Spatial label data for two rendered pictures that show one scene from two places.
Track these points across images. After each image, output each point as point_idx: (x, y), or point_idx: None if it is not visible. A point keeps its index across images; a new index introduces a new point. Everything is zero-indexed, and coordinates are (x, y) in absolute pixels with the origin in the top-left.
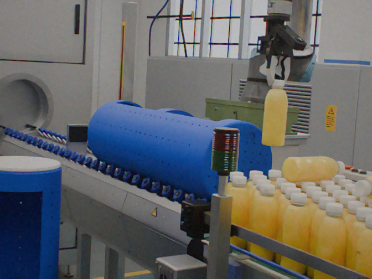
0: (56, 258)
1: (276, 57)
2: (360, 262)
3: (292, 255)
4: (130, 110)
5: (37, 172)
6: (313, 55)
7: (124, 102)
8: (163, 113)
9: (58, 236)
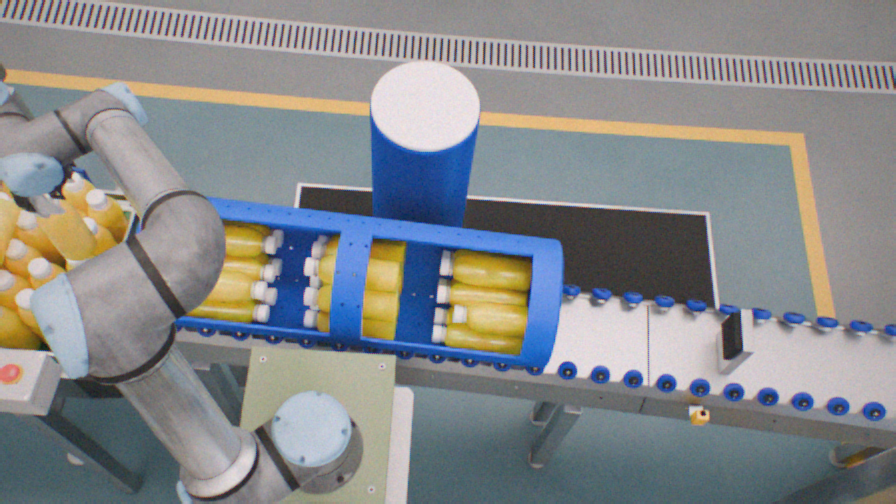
0: (384, 201)
1: (264, 424)
2: None
3: None
4: (441, 233)
5: (370, 104)
6: (185, 490)
7: (532, 271)
8: (336, 225)
9: (387, 189)
